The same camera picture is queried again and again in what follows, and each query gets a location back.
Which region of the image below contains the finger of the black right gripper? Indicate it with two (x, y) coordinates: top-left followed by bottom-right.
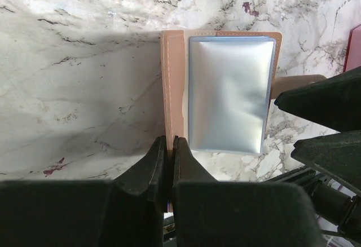
(275, 67), (360, 132)
(293, 130), (360, 196)

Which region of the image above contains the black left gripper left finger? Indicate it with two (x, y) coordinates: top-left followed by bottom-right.
(1, 136), (166, 246)

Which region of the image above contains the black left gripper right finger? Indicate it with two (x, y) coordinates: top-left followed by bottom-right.
(171, 137), (324, 246)

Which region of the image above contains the tan leather card holder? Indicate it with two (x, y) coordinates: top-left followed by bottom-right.
(161, 30), (324, 162)

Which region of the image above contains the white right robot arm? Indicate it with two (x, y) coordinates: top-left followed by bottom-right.
(272, 67), (360, 246)

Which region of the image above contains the pink plastic card tray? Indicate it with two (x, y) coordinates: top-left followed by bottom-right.
(344, 25), (361, 72)

